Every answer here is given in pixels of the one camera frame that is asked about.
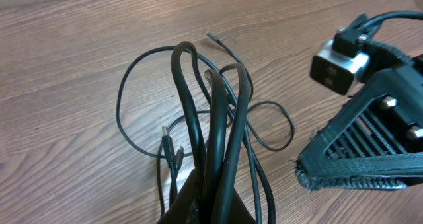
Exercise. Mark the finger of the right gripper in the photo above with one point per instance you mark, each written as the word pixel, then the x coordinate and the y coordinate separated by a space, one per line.
pixel 374 142

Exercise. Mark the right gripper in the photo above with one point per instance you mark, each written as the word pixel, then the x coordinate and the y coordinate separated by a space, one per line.
pixel 389 65

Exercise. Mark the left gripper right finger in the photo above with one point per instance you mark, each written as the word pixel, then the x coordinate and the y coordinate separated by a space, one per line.
pixel 241 214

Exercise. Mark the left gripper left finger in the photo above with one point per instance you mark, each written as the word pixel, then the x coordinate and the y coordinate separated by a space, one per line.
pixel 181 208

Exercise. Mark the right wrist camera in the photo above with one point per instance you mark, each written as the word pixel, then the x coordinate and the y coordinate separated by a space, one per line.
pixel 338 72

